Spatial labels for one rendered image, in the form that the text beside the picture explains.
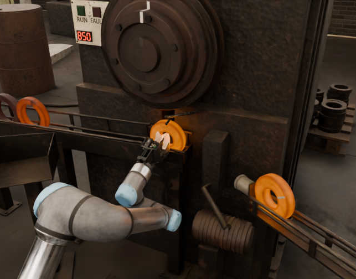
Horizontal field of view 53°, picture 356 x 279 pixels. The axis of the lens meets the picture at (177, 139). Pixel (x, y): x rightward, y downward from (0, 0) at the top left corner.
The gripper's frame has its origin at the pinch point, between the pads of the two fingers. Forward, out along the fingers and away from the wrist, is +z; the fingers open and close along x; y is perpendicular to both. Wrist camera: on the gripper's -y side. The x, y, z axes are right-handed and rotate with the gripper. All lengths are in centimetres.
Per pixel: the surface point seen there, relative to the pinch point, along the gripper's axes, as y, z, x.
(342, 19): -230, 563, -46
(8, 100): 2, -1, 87
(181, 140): 1.2, -1.2, -7.3
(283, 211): 2, -22, -52
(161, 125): 5.5, 0.7, 1.5
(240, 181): -2.8, -11.1, -34.5
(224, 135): 4.7, 2.7, -24.3
